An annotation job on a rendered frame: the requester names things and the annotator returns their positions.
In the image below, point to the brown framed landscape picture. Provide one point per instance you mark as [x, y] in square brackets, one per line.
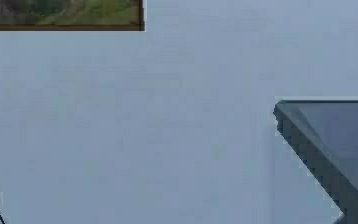
[63, 13]

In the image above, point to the dark grey television set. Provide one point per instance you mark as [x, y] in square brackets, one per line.
[333, 140]

